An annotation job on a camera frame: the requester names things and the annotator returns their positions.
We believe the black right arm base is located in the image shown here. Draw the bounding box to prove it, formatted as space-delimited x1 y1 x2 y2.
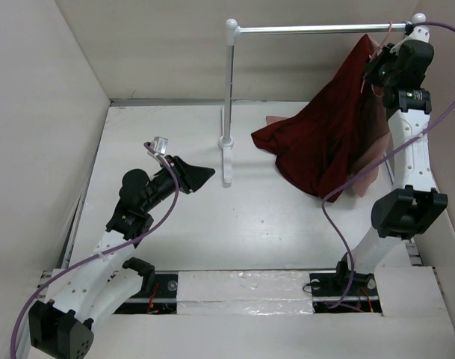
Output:
303 261 382 313

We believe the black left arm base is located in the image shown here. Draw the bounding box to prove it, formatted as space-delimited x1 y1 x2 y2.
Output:
114 258 179 315

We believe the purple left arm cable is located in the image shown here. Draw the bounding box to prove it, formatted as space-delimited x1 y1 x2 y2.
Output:
10 141 180 359

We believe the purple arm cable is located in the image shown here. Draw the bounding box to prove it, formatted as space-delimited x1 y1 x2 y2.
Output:
10 141 180 359
320 21 455 310

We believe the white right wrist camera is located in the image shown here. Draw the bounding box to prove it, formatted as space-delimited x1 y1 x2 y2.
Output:
390 23 430 54

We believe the pink wire hanger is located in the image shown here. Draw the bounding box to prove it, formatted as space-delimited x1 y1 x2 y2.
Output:
368 22 393 98

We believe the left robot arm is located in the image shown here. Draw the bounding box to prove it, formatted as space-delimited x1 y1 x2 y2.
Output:
28 156 215 358

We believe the pink printed t shirt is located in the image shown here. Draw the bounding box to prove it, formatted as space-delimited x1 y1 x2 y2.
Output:
266 35 391 197

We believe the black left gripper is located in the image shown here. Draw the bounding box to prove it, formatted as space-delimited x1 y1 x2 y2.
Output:
141 155 214 212

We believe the dark red t shirt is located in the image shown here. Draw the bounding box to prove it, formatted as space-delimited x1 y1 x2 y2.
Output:
251 34 371 198

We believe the white metal clothes rack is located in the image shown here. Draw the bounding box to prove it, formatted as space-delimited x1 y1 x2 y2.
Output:
218 13 427 187

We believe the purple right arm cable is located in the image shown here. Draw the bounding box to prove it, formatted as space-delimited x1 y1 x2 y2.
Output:
320 21 455 310

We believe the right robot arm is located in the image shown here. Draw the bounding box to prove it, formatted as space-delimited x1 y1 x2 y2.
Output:
333 40 448 294

